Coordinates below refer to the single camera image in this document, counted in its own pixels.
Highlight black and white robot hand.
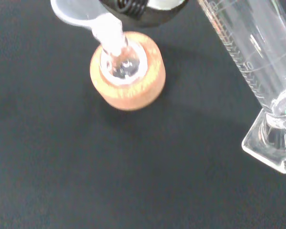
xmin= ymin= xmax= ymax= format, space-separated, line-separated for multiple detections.
xmin=99 ymin=0 xmax=189 ymax=27

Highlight clear round-bottom glass flask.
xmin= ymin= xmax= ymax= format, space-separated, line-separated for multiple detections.
xmin=99 ymin=35 xmax=148 ymax=86

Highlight clear plastic funnel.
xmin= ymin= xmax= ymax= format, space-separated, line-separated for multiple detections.
xmin=50 ymin=0 xmax=124 ymax=52

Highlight black bench cloth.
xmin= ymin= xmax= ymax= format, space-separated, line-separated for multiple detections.
xmin=0 ymin=0 xmax=286 ymax=229

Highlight round cork ring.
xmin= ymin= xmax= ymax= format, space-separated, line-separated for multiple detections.
xmin=90 ymin=31 xmax=167 ymax=112

